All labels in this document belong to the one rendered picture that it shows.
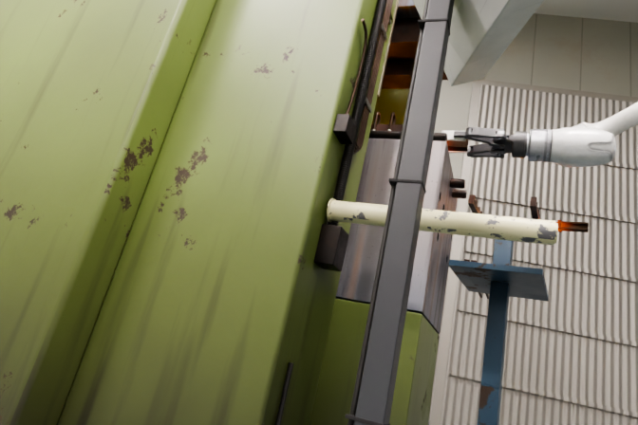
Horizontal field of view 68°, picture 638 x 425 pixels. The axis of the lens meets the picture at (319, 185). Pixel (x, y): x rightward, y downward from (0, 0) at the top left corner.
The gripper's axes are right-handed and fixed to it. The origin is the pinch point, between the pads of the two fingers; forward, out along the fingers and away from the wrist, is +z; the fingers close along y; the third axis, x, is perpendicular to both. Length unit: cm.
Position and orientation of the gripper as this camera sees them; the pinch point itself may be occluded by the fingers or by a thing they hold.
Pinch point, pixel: (452, 141)
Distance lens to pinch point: 147.2
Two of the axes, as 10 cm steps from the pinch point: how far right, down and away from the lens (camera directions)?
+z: -9.2, -0.8, 3.8
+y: 3.2, 4.0, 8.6
